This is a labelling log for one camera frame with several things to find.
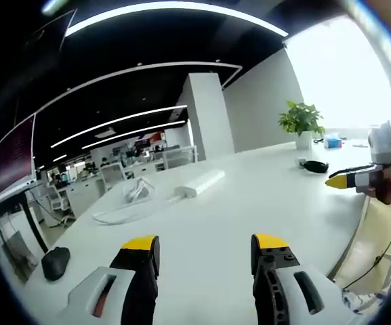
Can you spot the curved ceiling light strip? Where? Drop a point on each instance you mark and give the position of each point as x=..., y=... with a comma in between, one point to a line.
x=181, y=10

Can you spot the glass desk partition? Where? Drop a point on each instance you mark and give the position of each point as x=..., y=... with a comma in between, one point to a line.
x=180, y=157

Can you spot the black computer mouse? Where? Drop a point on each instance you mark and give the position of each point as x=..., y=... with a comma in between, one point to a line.
x=55, y=262

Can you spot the computer monitor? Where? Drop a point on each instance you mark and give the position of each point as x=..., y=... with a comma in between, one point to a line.
x=15, y=159

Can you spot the white power strip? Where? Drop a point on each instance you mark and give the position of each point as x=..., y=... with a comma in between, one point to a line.
x=200, y=182

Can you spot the long ceiling light strip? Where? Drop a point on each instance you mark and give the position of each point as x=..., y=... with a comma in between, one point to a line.
x=120, y=120
x=137, y=132

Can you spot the grey leaning board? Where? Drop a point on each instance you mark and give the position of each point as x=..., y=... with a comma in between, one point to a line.
x=20, y=255

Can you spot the white office chair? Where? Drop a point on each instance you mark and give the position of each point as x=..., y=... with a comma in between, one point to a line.
x=111, y=174
x=58, y=203

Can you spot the green plant in white pot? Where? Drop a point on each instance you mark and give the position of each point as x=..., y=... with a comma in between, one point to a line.
x=302, y=122

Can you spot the small white cup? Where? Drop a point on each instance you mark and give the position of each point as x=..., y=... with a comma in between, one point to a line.
x=300, y=162

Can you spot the black monitor stand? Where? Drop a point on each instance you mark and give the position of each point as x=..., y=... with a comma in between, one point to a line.
x=34, y=227

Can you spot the person's patterned clothing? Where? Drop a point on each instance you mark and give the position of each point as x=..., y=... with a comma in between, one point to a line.
x=385, y=298

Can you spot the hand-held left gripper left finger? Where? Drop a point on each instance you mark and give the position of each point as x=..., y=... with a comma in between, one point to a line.
x=114, y=291

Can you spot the white desk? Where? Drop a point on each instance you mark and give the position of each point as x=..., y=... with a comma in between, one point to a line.
x=215, y=220

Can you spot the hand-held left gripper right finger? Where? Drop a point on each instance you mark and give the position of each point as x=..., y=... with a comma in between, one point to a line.
x=283, y=291

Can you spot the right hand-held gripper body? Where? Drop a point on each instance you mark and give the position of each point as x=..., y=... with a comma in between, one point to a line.
x=385, y=142

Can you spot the black pouch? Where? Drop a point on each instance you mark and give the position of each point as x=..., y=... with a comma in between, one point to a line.
x=315, y=166

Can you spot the blue tissue box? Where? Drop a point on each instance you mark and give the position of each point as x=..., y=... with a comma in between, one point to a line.
x=333, y=141

